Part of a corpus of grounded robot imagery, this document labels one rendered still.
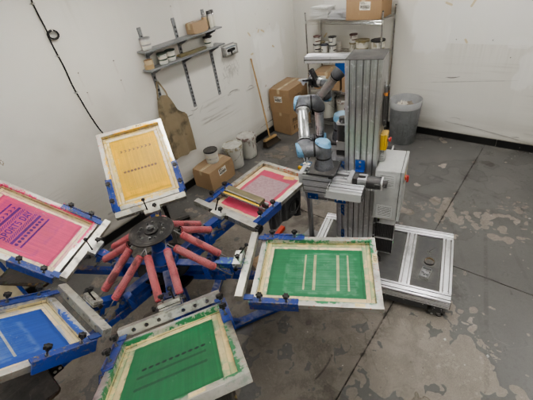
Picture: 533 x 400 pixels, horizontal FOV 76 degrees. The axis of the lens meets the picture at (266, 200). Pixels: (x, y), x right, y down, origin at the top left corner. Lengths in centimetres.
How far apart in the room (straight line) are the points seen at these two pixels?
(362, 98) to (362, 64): 24
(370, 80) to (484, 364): 224
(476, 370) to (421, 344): 39
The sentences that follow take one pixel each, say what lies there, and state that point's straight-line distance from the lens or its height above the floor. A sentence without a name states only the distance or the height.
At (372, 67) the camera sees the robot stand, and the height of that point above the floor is 197.
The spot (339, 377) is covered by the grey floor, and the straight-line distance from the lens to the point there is 299.
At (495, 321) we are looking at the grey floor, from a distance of 352.
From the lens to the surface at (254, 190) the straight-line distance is 309.
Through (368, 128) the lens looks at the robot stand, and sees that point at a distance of 263.
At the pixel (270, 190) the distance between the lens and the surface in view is 305.
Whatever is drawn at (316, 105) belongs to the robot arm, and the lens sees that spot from 283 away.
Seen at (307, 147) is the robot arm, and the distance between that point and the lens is 259.
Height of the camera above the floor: 269
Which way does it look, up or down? 36 degrees down
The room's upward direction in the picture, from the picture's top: 9 degrees counter-clockwise
